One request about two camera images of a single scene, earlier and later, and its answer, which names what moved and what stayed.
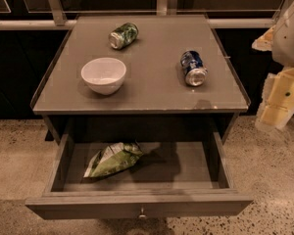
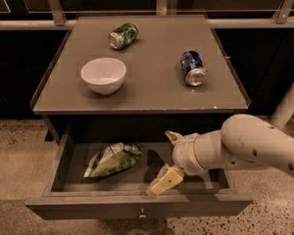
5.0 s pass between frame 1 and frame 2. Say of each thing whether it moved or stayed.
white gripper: moved
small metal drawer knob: stayed
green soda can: stayed
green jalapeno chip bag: stayed
